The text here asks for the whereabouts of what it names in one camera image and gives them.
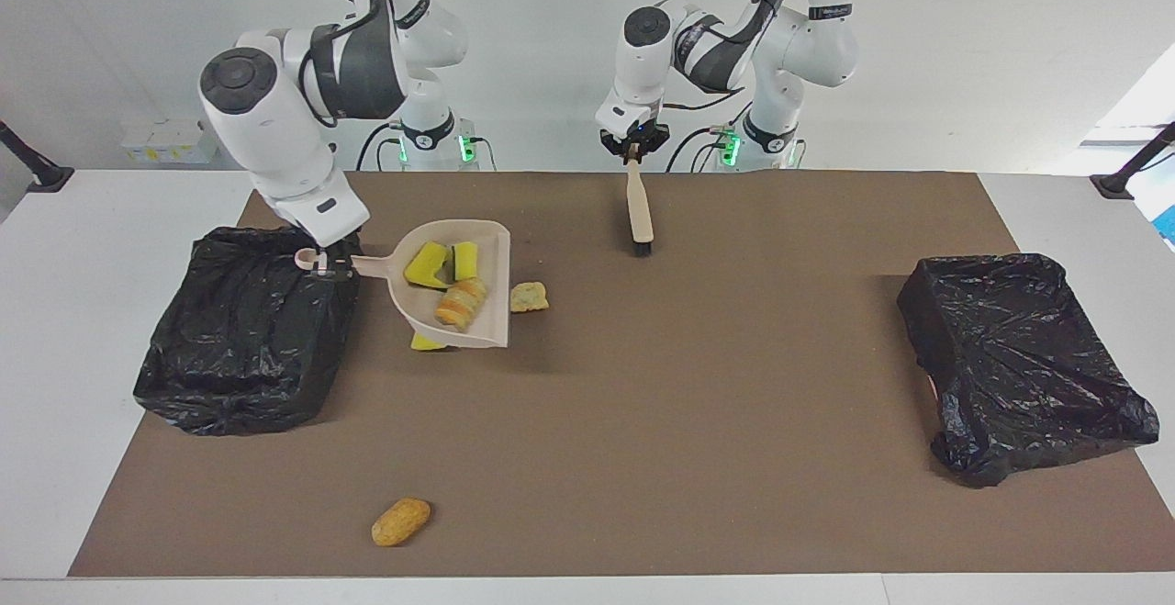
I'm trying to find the golden bread roll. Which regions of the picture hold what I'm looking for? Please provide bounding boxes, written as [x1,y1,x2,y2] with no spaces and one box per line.
[371,497,432,548]

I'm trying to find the tan sponge piece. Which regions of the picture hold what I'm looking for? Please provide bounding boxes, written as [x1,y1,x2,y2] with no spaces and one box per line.
[434,278,488,329]

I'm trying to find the yellow notched sponge piece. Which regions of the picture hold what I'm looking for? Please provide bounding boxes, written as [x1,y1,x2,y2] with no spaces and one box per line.
[404,240,453,291]

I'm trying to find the brown table mat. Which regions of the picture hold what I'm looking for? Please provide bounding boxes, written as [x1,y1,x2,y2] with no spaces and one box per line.
[67,171,1175,578]

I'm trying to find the black clamp stand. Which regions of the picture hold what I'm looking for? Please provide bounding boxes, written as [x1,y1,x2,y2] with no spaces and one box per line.
[1091,121,1175,200]
[0,120,74,193]

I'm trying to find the beige hand brush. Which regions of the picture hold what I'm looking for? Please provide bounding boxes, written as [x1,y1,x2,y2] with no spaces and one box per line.
[625,157,655,258]

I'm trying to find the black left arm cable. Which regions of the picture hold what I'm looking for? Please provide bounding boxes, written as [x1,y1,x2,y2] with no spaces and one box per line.
[659,0,809,113]

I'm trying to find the black base cable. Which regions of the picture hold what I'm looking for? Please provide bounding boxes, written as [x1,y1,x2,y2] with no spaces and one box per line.
[667,125,735,173]
[356,123,405,172]

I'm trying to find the bin with black bag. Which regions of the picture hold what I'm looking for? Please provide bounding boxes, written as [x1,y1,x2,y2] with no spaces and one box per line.
[897,252,1160,488]
[133,223,365,437]

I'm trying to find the white cardboard box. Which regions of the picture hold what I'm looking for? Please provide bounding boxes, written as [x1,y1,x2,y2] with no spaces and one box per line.
[121,120,219,165]

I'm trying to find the beige plastic dustpan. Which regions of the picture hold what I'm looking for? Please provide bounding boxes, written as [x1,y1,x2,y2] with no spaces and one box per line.
[294,219,511,350]

